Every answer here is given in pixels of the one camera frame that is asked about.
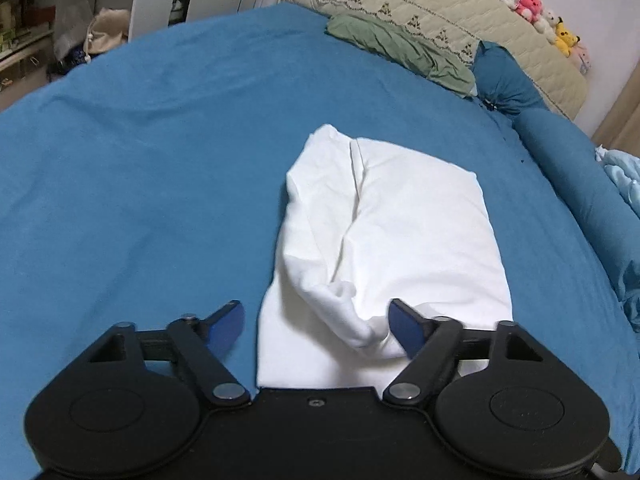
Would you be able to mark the row of plush toys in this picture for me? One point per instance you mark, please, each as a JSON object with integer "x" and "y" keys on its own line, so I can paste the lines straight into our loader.
{"x": 530, "y": 7}

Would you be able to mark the light blue blanket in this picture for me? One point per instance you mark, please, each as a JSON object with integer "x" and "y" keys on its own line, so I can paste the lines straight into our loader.
{"x": 622, "y": 170}

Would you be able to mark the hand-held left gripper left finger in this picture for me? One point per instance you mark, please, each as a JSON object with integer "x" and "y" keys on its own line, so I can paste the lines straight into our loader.
{"x": 225, "y": 330}

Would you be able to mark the blue duvet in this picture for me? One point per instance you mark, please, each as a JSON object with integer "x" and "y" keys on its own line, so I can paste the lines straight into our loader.
{"x": 575, "y": 175}

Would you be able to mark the green pillow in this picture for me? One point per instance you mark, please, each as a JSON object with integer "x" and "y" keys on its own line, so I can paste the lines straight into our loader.
{"x": 400, "y": 42}

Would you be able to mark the blue pillow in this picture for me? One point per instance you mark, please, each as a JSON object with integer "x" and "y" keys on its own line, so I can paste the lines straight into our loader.
{"x": 505, "y": 80}

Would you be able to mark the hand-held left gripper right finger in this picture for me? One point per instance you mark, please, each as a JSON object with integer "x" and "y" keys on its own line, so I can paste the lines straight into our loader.
{"x": 407, "y": 327}

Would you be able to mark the bed with blue sheet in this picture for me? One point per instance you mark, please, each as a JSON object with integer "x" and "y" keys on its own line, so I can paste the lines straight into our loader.
{"x": 150, "y": 160}

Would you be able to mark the white printed t-shirt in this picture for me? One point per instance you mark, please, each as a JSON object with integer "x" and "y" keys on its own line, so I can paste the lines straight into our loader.
{"x": 400, "y": 220}

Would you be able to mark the cream quilted headboard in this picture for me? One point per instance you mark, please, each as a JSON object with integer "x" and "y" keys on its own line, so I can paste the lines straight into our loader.
{"x": 450, "y": 5}

